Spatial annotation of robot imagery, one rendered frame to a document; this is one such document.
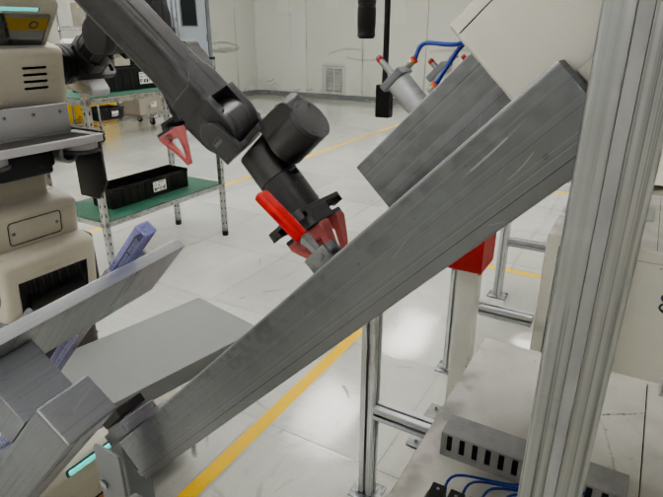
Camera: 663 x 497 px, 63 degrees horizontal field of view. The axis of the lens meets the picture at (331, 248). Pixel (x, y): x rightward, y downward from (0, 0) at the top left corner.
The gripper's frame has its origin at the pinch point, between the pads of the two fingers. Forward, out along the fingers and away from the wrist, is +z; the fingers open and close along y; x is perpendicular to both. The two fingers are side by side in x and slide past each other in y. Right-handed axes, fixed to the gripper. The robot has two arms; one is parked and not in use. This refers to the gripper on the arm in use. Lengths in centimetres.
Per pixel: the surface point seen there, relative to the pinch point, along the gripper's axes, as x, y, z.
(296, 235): -11.4, -17.9, -5.0
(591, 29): -40.1, -19.1, -2.9
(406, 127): -26.2, -17.1, -6.0
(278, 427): 108, 60, 31
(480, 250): 19, 79, 18
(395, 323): 104, 143, 34
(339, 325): -12.1, -21.1, 4.0
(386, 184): -21.8, -17.1, -3.5
